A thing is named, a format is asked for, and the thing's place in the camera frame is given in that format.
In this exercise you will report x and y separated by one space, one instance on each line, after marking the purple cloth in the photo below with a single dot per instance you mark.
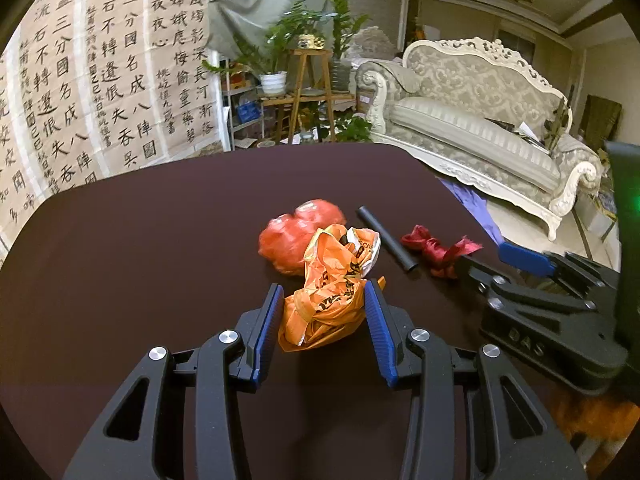
475 205

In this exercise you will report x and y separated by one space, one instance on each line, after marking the black tube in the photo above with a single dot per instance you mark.
387 237

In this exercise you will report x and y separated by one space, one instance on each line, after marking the ornate cream armchair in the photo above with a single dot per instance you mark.
375 42

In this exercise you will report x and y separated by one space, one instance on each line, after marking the white plant pot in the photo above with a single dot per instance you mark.
273 83

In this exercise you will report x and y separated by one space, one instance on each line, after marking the orange plastic bag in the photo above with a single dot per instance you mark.
325 305

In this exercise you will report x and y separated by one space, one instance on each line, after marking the gold ornament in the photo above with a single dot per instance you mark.
310 41

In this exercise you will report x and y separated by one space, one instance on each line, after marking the green fern plant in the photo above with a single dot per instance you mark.
285 30

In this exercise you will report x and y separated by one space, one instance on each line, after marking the blue box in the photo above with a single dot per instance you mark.
248 112

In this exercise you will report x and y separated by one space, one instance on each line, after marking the red plastic bag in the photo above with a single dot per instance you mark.
285 245

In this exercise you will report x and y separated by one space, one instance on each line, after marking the white papers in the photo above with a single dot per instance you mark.
525 132

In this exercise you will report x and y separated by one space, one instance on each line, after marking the tall green leafy plant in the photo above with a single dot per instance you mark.
345 25

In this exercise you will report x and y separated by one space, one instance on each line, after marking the metal storage shelf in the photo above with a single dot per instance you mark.
242 130

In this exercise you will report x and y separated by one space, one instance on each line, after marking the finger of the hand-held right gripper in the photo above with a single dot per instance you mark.
525 260
500 292

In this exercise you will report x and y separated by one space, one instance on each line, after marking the orange brown cloth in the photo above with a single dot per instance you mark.
595 420

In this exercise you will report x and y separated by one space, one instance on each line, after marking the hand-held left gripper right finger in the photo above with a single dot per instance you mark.
377 330

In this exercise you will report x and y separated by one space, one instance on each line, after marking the ornate cream sofa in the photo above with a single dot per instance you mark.
475 130

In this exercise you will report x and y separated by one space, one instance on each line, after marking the calligraphy paper wall hanging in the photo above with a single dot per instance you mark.
100 85

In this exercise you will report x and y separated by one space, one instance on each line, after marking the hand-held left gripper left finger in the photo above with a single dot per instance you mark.
267 330

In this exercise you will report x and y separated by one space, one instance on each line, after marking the wooden plant stand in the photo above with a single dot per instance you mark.
310 95

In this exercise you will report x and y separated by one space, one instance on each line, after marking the grey plant pot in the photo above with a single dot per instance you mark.
341 75

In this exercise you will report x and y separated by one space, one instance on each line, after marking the small green floor plant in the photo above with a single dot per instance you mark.
355 127

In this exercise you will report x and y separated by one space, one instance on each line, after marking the dark red ribbon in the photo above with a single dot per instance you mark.
430 250

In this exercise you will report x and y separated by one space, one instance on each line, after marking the grey hanging cloth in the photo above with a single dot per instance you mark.
240 10

